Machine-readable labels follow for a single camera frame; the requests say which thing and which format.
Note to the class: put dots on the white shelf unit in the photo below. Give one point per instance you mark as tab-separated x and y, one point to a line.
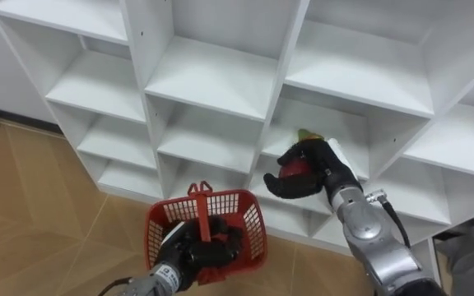
212	74

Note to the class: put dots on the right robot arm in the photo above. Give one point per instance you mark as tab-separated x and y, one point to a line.
368	234

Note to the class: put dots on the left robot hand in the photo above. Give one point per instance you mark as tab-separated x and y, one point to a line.
216	251

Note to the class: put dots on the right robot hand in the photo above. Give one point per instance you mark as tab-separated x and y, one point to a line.
331	168

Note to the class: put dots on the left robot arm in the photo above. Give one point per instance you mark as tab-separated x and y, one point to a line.
150	285

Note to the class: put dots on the red fruit soft toy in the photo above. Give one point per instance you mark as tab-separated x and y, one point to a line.
295	168

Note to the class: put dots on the red plastic basket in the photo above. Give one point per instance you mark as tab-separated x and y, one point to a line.
203	209

